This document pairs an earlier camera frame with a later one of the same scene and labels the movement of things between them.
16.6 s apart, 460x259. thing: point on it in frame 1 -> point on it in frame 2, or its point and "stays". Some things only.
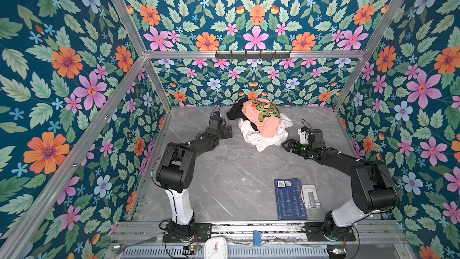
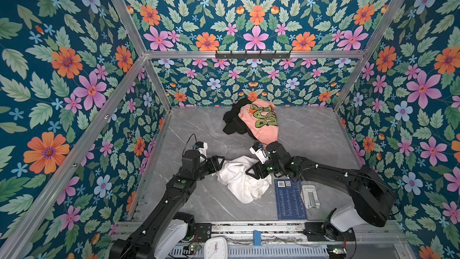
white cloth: x=254 y=136 -> x=242 y=187
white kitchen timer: x=215 y=247 stays
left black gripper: x=229 y=130 -> x=214 y=163
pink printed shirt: x=264 y=114 stays
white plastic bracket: x=309 y=196 stays
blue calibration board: x=290 y=204 stays
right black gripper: x=290 y=145 -> x=256 y=175
